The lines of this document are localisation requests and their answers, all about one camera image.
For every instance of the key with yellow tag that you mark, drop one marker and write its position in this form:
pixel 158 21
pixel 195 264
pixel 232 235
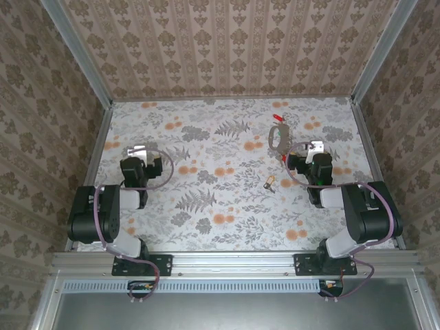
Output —
pixel 269 180

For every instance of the aluminium table side rail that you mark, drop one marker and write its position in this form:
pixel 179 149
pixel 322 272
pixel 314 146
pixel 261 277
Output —
pixel 369 148
pixel 100 132

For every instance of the floral patterned table cover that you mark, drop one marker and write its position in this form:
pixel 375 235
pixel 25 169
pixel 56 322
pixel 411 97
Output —
pixel 206 117

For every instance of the aluminium table back rail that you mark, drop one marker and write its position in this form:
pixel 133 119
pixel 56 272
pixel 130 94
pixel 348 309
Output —
pixel 233 99

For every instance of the aluminium frame post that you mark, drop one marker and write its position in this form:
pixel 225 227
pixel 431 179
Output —
pixel 80 55
pixel 382 51

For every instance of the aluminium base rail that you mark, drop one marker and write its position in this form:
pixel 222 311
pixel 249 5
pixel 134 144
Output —
pixel 233 263

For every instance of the grey metal sheet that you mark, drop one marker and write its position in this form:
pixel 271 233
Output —
pixel 233 313

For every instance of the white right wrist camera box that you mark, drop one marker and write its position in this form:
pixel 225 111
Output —
pixel 318 147

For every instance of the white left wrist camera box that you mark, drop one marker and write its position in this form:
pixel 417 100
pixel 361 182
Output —
pixel 137 150

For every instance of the metal keyring with red keys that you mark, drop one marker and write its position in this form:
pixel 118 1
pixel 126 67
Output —
pixel 271 139

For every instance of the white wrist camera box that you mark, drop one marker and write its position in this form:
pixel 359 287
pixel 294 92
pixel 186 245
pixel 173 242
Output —
pixel 318 147
pixel 137 150

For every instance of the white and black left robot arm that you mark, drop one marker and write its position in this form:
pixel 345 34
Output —
pixel 110 209

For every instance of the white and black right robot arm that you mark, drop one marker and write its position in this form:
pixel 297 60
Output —
pixel 364 213

